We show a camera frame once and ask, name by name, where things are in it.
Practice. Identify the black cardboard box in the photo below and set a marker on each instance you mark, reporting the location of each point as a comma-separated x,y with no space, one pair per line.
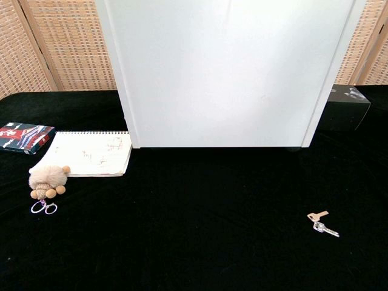
345,110

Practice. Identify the brass key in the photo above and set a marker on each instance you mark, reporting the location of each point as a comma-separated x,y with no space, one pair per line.
316,216

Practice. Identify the black velvet table cloth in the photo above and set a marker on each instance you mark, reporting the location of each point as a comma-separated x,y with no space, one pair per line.
194,218

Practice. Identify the white spiral notebook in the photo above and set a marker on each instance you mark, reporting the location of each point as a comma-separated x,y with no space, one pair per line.
91,154

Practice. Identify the woven rattan folding screen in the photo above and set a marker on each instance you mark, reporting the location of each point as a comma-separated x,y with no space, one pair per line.
60,45

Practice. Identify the silver key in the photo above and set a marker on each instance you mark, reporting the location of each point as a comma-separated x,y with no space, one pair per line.
326,230

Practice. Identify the dark printed card box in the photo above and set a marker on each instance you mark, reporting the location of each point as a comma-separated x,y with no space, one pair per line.
25,138

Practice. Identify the white cabinet box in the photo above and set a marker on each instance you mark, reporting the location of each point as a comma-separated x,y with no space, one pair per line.
221,75

